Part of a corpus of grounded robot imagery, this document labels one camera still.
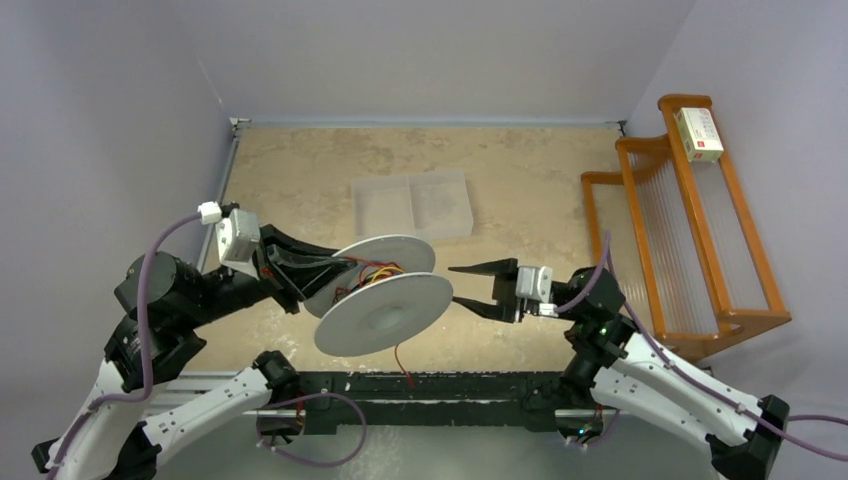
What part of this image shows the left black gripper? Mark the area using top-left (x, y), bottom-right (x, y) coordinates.
top-left (180, 221), bottom-right (358, 327)

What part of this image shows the red wire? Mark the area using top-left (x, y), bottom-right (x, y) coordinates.
top-left (341, 254), bottom-right (407, 289)

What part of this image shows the grey plastic cable spool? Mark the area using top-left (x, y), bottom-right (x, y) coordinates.
top-left (304, 234), bottom-right (453, 357)

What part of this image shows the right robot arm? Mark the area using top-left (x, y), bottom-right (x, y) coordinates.
top-left (454, 258), bottom-right (789, 479)

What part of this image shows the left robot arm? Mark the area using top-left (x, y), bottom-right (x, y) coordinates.
top-left (32, 222), bottom-right (356, 479)

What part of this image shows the translucent plastic divided tray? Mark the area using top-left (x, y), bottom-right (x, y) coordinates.
top-left (351, 170), bottom-right (474, 241)

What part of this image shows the orange wooden rack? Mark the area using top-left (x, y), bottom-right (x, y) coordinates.
top-left (581, 94), bottom-right (792, 361)

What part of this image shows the white box red label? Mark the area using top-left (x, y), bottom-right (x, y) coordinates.
top-left (674, 107), bottom-right (724, 163)

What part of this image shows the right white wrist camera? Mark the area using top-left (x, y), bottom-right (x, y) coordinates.
top-left (515, 265), bottom-right (558, 318)

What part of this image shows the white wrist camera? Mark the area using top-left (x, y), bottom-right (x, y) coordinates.
top-left (197, 201), bottom-right (261, 280)
top-left (515, 265), bottom-right (558, 318)

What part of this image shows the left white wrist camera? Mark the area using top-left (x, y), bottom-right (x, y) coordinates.
top-left (197, 201), bottom-right (261, 280)

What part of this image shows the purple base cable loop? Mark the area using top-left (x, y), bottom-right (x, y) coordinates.
top-left (256, 390), bottom-right (368, 468)

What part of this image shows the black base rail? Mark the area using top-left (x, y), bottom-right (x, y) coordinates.
top-left (258, 369), bottom-right (627, 439)

